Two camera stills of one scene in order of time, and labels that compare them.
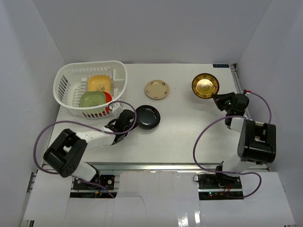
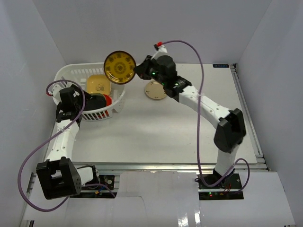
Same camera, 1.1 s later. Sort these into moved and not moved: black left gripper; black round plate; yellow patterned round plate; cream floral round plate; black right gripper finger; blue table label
Moved: black round plate; yellow patterned round plate; black right gripper finger; black left gripper
Not moved: blue table label; cream floral round plate
